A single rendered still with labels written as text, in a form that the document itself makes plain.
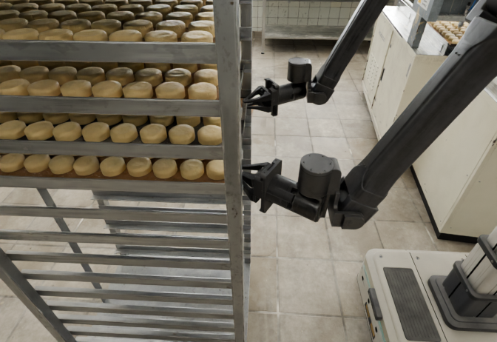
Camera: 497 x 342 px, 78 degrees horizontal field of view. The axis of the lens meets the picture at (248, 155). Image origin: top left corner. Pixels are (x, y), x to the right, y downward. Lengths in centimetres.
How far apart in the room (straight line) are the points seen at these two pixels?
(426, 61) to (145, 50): 189
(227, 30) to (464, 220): 178
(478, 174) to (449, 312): 66
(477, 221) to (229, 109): 174
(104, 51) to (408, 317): 135
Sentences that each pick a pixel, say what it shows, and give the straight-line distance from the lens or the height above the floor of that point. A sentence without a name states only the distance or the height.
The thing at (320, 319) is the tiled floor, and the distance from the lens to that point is 165.
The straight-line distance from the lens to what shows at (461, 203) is 192.
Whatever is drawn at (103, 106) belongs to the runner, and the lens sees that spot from 56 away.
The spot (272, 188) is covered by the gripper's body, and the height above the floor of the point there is 107.
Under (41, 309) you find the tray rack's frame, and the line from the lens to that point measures 120.
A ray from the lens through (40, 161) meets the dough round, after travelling 80.
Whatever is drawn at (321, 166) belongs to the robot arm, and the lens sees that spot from 53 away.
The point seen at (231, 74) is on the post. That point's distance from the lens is 44.
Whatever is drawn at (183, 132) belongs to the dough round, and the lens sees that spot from 60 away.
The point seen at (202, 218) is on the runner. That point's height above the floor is 96.
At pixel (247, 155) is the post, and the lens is 108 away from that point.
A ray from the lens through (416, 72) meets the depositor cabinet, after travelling 220.
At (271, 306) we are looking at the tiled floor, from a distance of 165.
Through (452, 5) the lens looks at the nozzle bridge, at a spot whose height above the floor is 109.
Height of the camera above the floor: 148
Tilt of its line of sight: 38 degrees down
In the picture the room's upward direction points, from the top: straight up
